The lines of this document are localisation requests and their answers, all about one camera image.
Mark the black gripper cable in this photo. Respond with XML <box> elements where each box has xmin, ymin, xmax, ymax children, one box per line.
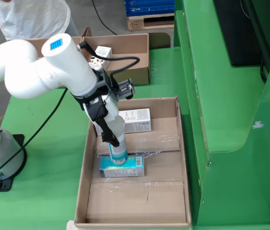
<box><xmin>0</xmin><ymin>88</ymin><xmax>68</xmax><ymax>187</ymax></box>

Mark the open cardboard tray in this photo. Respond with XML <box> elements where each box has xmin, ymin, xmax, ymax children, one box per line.
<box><xmin>74</xmin><ymin>96</ymin><xmax>192</xmax><ymax>230</ymax></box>

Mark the wooden pallet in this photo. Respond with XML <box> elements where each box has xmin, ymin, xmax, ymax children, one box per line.
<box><xmin>126</xmin><ymin>13</ymin><xmax>175</xmax><ymax>32</ymax></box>

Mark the black floor cable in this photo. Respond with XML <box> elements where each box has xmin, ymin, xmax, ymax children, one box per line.
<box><xmin>91</xmin><ymin>0</ymin><xmax>118</xmax><ymax>36</ymax></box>

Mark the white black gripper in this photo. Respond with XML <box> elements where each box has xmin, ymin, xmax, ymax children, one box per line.
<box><xmin>79</xmin><ymin>94</ymin><xmax>120</xmax><ymax>148</ymax></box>

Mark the person in white shirt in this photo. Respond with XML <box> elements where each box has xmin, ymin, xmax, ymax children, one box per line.
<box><xmin>0</xmin><ymin>0</ymin><xmax>79</xmax><ymax>41</ymax></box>

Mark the cow print white carton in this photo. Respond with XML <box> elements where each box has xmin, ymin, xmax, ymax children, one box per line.
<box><xmin>88</xmin><ymin>46</ymin><xmax>113</xmax><ymax>70</ymax></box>

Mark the black camera cable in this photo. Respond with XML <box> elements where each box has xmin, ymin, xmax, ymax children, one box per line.
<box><xmin>79</xmin><ymin>41</ymin><xmax>140</xmax><ymax>83</ymax></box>

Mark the teal holographic product box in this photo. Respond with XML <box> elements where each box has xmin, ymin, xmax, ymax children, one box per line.
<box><xmin>99</xmin><ymin>154</ymin><xmax>146</xmax><ymax>179</ymax></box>

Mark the black monitor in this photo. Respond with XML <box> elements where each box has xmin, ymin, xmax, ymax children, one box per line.
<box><xmin>213</xmin><ymin>0</ymin><xmax>270</xmax><ymax>68</ymax></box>

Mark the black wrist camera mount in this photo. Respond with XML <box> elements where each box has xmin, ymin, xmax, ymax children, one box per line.
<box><xmin>94</xmin><ymin>69</ymin><xmax>135</xmax><ymax>100</ymax></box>

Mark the green metal cabinet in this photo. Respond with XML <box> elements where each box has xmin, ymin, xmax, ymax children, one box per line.
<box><xmin>173</xmin><ymin>0</ymin><xmax>270</xmax><ymax>227</ymax></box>

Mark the translucent white suction cup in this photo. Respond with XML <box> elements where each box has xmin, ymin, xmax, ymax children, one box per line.
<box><xmin>106</xmin><ymin>115</ymin><xmax>129</xmax><ymax>165</ymax></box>

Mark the long white product box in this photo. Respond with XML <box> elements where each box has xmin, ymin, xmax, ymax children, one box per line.
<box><xmin>94</xmin><ymin>107</ymin><xmax>152</xmax><ymax>137</ymax></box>

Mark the divided cardboard box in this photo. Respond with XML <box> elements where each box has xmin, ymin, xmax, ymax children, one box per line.
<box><xmin>27</xmin><ymin>27</ymin><xmax>150</xmax><ymax>86</ymax></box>

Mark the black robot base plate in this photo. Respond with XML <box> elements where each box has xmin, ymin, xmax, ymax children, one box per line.
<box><xmin>0</xmin><ymin>134</ymin><xmax>27</xmax><ymax>192</ymax></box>

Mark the blue wire mesh crate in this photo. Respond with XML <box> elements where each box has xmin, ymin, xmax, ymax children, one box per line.
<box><xmin>124</xmin><ymin>0</ymin><xmax>175</xmax><ymax>17</ymax></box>

